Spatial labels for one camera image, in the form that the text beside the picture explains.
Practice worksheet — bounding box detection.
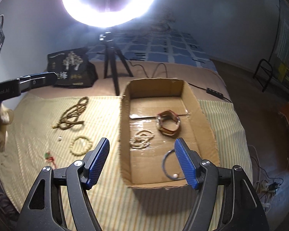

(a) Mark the white pearl bead bracelet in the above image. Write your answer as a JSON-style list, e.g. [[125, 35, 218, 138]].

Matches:
[[129, 129, 155, 150]]

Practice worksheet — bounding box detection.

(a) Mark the white power strip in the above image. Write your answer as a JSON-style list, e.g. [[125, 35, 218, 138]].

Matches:
[[254, 179, 281, 193]]

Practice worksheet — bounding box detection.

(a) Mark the long brown bead necklace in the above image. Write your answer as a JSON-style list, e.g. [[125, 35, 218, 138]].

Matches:
[[51, 96, 90, 131]]

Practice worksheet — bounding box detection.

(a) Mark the grey cord pearl bracelet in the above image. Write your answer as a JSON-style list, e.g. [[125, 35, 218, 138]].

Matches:
[[161, 149, 186, 181]]

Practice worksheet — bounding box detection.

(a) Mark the black cable with controller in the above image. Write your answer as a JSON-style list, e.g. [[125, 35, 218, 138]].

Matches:
[[127, 61, 233, 103]]

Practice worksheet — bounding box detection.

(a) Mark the cream bead bracelet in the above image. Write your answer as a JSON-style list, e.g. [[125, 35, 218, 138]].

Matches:
[[69, 135, 94, 156]]

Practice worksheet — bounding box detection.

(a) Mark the black printed gift bag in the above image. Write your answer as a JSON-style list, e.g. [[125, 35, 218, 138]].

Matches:
[[47, 48, 98, 88]]

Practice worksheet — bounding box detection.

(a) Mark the blue checked quilt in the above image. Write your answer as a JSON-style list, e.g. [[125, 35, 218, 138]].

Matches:
[[110, 20, 217, 73]]

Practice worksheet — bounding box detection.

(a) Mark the white ring light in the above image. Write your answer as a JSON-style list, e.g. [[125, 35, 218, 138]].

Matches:
[[62, 0, 155, 28]]

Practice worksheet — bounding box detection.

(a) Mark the black tripod stand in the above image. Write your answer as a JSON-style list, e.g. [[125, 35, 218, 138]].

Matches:
[[99, 31, 134, 96]]

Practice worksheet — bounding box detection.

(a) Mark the red string charm bracelet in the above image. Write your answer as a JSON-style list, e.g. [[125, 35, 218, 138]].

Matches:
[[44, 151, 58, 170]]

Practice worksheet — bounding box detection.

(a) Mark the black metal rack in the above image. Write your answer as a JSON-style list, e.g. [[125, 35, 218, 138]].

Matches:
[[253, 0, 289, 99]]

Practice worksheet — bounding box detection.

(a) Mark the brown cardboard box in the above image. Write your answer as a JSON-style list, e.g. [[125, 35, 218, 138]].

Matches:
[[119, 78, 220, 189]]

